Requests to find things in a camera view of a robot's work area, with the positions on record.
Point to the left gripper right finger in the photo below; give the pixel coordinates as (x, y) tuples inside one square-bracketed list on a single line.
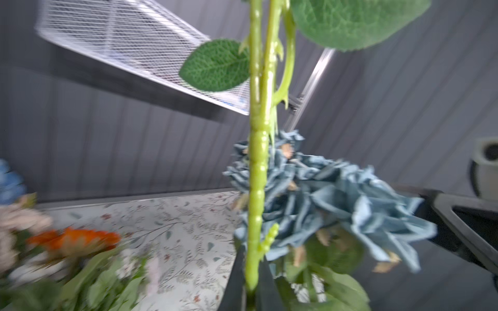
[(267, 296)]

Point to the orange gerbera flower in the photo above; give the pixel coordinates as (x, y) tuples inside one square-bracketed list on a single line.
[(75, 241)]

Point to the white pink flower bunch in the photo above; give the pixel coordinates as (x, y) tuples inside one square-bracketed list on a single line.
[(266, 58)]

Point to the floral patterned table mat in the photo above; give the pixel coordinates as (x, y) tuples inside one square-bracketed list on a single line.
[(190, 233)]

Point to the blue hydrangea flower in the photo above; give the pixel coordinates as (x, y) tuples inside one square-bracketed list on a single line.
[(12, 186)]

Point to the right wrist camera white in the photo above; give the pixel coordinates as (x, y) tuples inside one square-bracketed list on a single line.
[(483, 169)]

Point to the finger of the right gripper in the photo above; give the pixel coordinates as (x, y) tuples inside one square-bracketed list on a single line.
[(467, 226)]

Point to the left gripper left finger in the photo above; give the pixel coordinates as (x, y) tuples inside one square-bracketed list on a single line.
[(234, 297)]

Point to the dusty blue rose bunch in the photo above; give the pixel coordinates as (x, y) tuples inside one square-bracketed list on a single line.
[(325, 216)]

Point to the white wire mesh basket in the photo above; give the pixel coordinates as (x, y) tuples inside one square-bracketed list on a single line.
[(140, 37)]

